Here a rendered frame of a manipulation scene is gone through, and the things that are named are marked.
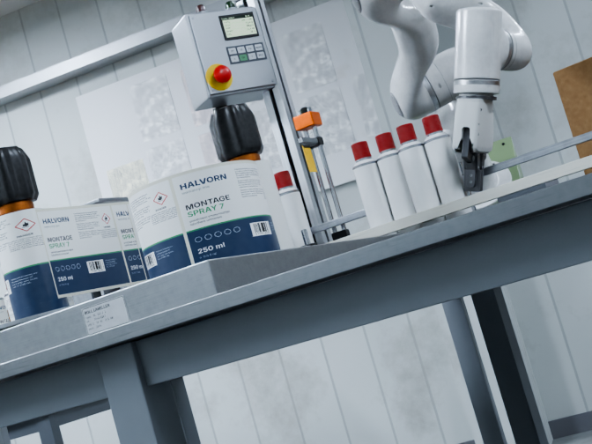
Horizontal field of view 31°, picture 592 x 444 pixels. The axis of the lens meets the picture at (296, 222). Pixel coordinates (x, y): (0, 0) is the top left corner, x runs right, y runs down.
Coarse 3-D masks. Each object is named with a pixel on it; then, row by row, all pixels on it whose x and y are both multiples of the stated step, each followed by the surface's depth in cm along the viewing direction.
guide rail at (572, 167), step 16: (576, 160) 185; (528, 176) 189; (544, 176) 187; (560, 176) 186; (480, 192) 193; (496, 192) 192; (512, 192) 190; (432, 208) 198; (448, 208) 196; (464, 208) 195; (384, 224) 203; (400, 224) 201; (416, 224) 200; (336, 240) 208
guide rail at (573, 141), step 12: (588, 132) 191; (552, 144) 194; (564, 144) 193; (576, 144) 193; (528, 156) 196; (540, 156) 195; (492, 168) 200; (504, 168) 199; (348, 216) 214; (360, 216) 213; (312, 228) 218; (324, 228) 217
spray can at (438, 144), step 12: (432, 120) 200; (432, 132) 200; (444, 132) 201; (432, 144) 200; (444, 144) 199; (432, 156) 200; (444, 156) 199; (432, 168) 201; (444, 168) 199; (456, 168) 199; (444, 180) 199; (456, 180) 199; (444, 192) 199; (456, 192) 198; (456, 216) 198
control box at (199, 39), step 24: (192, 24) 226; (216, 24) 228; (192, 48) 226; (216, 48) 227; (264, 48) 232; (192, 72) 229; (240, 72) 228; (264, 72) 230; (192, 96) 231; (216, 96) 225; (240, 96) 231
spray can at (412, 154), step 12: (408, 132) 202; (408, 144) 201; (420, 144) 201; (408, 156) 201; (420, 156) 201; (408, 168) 201; (420, 168) 200; (408, 180) 202; (420, 180) 200; (432, 180) 201; (420, 192) 200; (432, 192) 200; (420, 204) 200; (432, 204) 200; (444, 216) 201
